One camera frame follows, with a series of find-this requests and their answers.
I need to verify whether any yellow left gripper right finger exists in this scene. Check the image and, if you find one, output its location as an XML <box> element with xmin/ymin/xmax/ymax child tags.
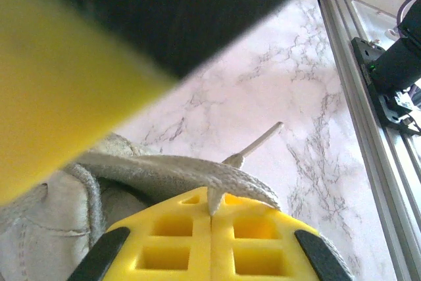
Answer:
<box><xmin>210</xmin><ymin>193</ymin><xmax>355</xmax><ymax>281</ymax></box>

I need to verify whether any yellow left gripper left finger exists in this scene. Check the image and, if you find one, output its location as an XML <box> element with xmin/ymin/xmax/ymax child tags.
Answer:
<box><xmin>67</xmin><ymin>187</ymin><xmax>211</xmax><ymax>281</ymax></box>

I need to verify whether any white sneaker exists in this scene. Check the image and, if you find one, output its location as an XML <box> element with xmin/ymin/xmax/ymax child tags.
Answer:
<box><xmin>64</xmin><ymin>121</ymin><xmax>284</xmax><ymax>218</ymax></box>

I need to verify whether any white sneaker shoe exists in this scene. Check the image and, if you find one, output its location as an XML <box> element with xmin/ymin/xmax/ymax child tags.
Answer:
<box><xmin>0</xmin><ymin>132</ymin><xmax>162</xmax><ymax>281</ymax></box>

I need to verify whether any aluminium mounting rail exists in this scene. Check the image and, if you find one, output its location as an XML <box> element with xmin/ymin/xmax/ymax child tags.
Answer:
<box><xmin>317</xmin><ymin>0</ymin><xmax>421</xmax><ymax>281</ymax></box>

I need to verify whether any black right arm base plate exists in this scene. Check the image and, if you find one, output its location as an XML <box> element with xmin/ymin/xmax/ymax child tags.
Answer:
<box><xmin>350</xmin><ymin>37</ymin><xmax>421</xmax><ymax>136</ymax></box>

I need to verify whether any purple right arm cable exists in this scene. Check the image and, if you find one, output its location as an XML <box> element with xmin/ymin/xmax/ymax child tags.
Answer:
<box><xmin>397</xmin><ymin>0</ymin><xmax>421</xmax><ymax>37</ymax></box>

